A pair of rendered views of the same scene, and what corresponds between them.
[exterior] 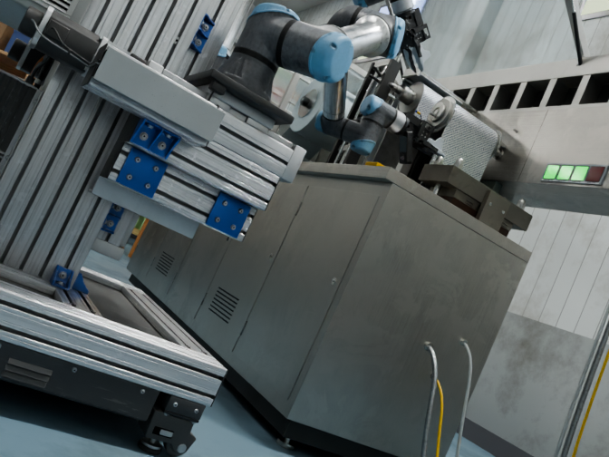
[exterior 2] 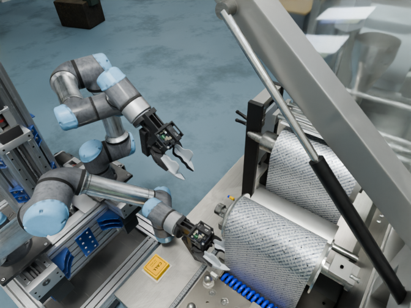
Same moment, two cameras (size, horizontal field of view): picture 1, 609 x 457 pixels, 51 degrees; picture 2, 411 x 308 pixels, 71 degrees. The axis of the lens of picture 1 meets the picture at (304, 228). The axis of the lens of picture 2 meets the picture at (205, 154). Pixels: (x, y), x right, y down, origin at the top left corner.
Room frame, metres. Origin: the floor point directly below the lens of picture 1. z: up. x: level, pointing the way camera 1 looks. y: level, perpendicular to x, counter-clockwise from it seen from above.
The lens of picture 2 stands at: (2.03, -0.69, 1.96)
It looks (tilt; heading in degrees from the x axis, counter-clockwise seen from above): 43 degrees down; 66
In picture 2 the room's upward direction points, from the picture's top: 3 degrees counter-clockwise
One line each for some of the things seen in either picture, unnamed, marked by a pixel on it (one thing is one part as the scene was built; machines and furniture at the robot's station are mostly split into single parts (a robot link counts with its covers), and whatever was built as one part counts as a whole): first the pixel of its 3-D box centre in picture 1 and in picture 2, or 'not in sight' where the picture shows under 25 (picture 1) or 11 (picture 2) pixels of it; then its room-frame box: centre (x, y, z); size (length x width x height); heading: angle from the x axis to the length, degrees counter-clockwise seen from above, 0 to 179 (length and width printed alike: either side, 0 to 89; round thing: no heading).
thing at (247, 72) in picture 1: (246, 77); (8, 243); (1.52, 0.28, 0.87); 0.15 x 0.15 x 0.10
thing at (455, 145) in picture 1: (459, 162); (258, 278); (2.30, -0.41, 1.11); 0.23 x 0.01 x 0.18; 116
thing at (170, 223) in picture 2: (394, 121); (176, 223); (2.16, -0.13, 1.11); 0.08 x 0.05 x 0.08; 26
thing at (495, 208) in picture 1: (493, 210); not in sight; (2.13, -0.56, 0.97); 0.10 x 0.03 x 0.11; 116
